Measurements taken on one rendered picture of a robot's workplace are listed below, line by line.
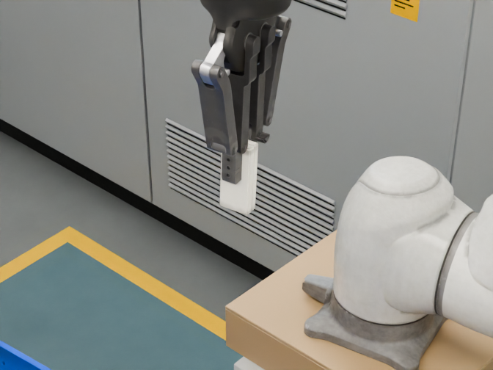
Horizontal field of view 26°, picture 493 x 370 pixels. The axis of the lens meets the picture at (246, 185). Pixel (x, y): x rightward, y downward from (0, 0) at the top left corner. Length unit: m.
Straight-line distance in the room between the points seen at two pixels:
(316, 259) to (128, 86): 1.70
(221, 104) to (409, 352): 0.78
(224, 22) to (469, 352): 0.89
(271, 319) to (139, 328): 1.61
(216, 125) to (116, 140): 2.65
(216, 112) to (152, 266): 2.58
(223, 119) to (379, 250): 0.64
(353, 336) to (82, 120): 2.19
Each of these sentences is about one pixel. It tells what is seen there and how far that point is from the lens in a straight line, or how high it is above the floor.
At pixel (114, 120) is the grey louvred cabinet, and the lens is 3.49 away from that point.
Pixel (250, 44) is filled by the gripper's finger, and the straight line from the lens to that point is 0.87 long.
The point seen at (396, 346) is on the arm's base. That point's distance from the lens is 1.58.
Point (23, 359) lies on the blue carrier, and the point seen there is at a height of 1.12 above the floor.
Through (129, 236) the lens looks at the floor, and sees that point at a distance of 3.57.
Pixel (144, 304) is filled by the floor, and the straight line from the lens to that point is 3.30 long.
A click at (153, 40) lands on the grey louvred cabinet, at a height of 0.72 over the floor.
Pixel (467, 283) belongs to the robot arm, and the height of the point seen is 1.26.
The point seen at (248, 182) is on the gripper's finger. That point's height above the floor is 1.64.
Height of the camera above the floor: 2.19
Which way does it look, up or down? 35 degrees down
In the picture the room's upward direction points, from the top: straight up
